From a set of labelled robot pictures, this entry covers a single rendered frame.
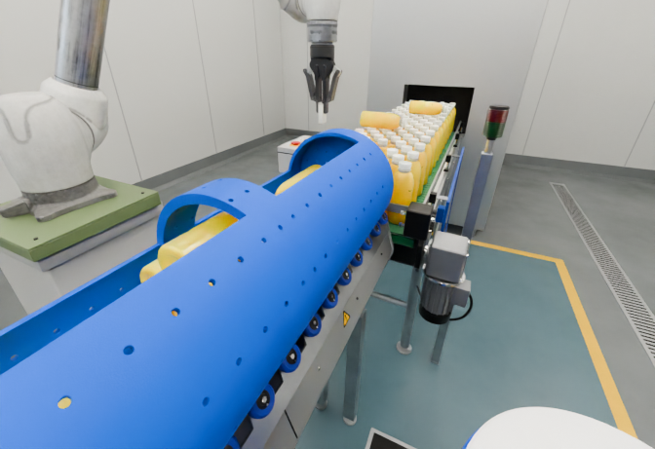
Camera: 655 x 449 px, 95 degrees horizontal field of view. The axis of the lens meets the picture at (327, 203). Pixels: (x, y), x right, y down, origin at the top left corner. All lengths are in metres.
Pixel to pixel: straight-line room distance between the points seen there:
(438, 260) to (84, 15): 1.21
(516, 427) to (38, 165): 1.01
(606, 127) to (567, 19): 1.41
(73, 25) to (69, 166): 0.37
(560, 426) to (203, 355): 0.39
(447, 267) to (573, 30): 4.30
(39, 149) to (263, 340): 0.75
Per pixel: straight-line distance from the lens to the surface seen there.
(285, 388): 0.56
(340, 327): 0.70
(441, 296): 1.13
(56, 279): 0.97
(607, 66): 5.16
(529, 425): 0.47
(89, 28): 1.12
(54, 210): 0.99
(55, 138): 0.97
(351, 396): 1.41
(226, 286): 0.33
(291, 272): 0.39
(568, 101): 5.12
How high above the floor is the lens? 1.40
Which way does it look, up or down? 26 degrees down
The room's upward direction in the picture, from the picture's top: 1 degrees clockwise
